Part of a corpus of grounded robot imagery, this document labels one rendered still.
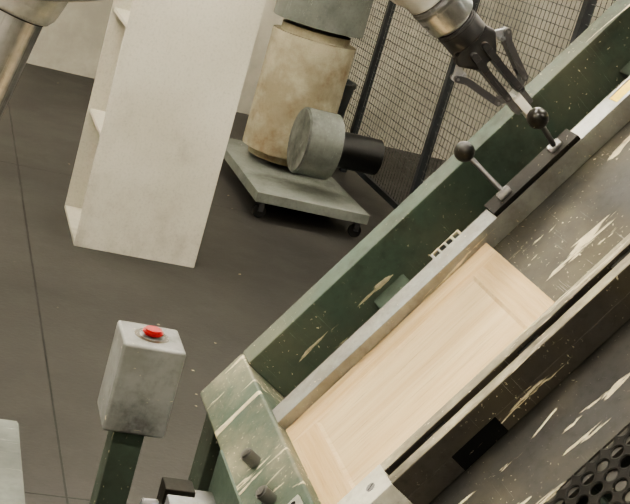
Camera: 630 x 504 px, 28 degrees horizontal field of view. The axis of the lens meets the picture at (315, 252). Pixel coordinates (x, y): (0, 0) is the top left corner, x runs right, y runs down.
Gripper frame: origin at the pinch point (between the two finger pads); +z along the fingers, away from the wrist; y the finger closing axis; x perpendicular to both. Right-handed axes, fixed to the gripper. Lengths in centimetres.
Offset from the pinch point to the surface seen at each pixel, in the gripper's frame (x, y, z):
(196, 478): -23, 93, 21
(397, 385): 16, 48, 14
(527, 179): 0.1, 7.5, 10.5
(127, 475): -20, 100, 9
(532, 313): 28.0, 23.9, 13.5
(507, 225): 0.8, 15.5, 14.0
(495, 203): -1.5, 14.3, 10.5
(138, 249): -363, 122, 90
